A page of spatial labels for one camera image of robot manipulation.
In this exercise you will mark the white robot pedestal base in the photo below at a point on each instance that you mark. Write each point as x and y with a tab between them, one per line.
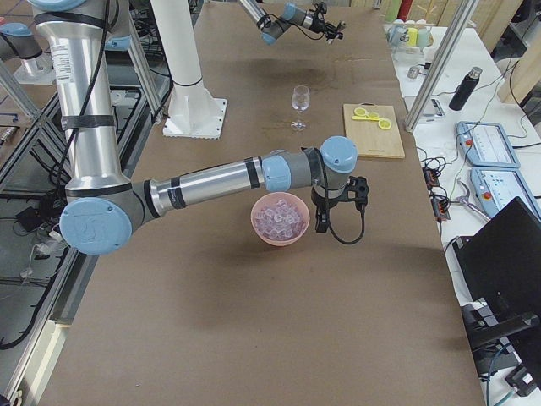
192	111

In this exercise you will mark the black water bottle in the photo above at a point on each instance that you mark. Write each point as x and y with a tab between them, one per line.
465	89

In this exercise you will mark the clear wine glass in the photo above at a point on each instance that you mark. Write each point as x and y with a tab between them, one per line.
300	103

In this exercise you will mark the aluminium frame post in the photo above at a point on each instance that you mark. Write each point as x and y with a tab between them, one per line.
447	46

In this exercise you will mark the lemon slice upper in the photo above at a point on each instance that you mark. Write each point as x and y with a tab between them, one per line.
360	111

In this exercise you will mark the yellow plastic cup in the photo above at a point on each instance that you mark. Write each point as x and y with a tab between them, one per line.
412	36

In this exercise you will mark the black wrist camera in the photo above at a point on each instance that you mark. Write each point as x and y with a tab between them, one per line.
357	190
320	8

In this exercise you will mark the pink bowl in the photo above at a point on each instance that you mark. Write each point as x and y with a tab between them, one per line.
272	198

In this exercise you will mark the grey plastic cup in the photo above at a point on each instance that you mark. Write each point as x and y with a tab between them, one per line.
423	38

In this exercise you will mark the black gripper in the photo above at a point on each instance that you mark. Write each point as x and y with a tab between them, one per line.
322	21
319	203

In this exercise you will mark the bamboo cutting board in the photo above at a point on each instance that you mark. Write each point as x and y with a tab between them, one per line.
370	140

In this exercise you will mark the yellow plastic knife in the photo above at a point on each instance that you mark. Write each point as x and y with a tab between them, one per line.
366	118

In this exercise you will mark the clear ice cubes pile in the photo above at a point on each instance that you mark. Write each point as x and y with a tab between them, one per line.
280	221

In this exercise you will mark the black laptop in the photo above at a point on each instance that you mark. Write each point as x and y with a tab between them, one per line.
501	262

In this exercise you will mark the lemon slice lower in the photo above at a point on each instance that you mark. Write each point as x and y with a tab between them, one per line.
384	124

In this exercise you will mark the blue teach pendant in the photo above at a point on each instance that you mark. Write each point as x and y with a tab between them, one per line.
495	187
486	145

